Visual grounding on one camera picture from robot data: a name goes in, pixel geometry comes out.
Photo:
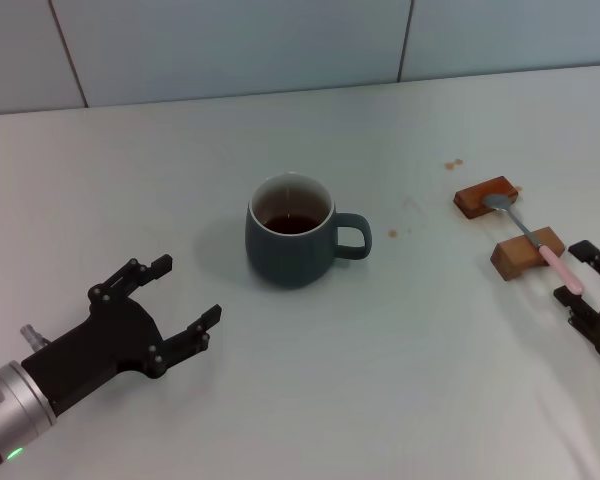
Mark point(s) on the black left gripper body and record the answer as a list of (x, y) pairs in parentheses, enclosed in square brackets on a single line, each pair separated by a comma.
[(110, 340)]

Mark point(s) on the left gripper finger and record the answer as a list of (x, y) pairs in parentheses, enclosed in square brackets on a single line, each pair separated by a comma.
[(185, 340), (130, 277)]

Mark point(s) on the grey ceramic mug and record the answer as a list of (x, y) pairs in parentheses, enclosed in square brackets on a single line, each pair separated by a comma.
[(290, 255)]

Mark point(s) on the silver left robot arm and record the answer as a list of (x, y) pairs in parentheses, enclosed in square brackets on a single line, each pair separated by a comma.
[(15, 410)]

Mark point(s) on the silver plug on left gripper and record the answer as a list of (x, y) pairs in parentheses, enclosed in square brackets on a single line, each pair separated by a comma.
[(32, 337)]

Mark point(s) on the arched brown wooden block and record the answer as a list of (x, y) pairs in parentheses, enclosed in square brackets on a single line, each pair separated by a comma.
[(515, 255)]

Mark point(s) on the flat brown wooden block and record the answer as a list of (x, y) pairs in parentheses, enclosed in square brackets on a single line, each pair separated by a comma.
[(467, 200)]

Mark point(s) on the dark coffee liquid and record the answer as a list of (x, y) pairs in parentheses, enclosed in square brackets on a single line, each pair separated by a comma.
[(290, 225)]

